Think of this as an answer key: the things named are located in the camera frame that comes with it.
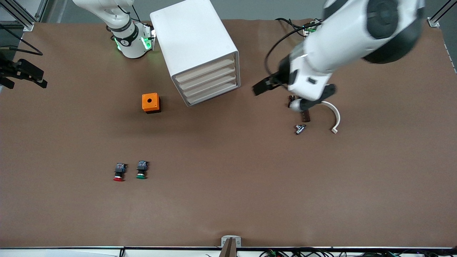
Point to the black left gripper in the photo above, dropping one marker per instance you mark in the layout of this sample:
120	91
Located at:
275	80

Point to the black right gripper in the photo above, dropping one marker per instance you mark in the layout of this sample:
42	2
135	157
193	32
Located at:
18	69

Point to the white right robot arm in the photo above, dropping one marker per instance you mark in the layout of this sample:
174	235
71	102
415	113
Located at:
130	43

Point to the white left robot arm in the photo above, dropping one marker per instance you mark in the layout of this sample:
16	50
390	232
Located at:
357	32

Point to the white drawer cabinet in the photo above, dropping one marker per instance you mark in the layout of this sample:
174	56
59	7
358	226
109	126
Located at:
192	35

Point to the red push button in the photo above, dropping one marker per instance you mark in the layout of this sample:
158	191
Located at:
119	172

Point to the green push button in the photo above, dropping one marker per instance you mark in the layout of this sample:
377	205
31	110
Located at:
141	170

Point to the brown terminal block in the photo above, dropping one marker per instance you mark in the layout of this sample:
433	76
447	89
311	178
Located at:
306	117

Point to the black switch with white cap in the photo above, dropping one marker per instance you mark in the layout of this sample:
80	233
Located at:
291	97

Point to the aluminium frame profile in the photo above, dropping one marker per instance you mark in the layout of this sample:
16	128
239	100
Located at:
18	14
437	16

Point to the white curved plastic bracket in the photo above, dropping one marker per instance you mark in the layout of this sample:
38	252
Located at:
337	117

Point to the orange button enclosure box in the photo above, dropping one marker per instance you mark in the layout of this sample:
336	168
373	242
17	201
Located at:
150	102

